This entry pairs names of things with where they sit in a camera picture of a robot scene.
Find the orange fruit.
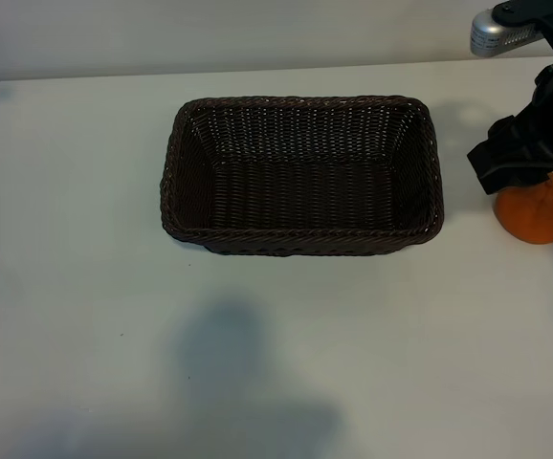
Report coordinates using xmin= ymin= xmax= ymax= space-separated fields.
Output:
xmin=495 ymin=172 xmax=553 ymax=246

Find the dark brown woven basket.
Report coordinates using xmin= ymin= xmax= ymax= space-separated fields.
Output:
xmin=159 ymin=94 xmax=446 ymax=258

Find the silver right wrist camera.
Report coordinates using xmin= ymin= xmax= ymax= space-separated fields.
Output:
xmin=470 ymin=8 xmax=545 ymax=56

